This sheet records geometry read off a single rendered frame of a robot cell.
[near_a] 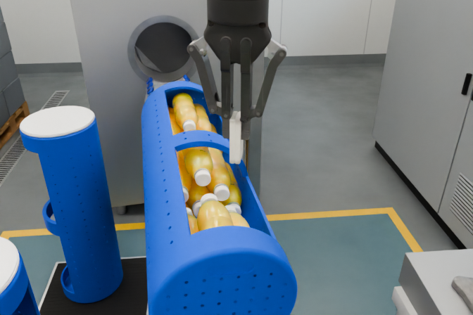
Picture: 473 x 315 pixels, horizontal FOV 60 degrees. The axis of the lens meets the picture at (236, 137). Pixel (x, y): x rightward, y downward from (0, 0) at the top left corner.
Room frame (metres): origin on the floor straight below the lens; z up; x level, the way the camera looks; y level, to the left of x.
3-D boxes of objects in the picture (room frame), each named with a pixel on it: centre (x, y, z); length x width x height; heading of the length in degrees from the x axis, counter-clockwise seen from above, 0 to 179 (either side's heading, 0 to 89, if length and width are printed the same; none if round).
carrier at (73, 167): (1.48, 0.71, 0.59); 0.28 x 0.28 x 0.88
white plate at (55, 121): (1.48, 0.71, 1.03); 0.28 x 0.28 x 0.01
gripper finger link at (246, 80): (0.52, -0.01, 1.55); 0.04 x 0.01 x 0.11; 171
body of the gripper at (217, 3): (0.52, 0.00, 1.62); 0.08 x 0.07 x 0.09; 81
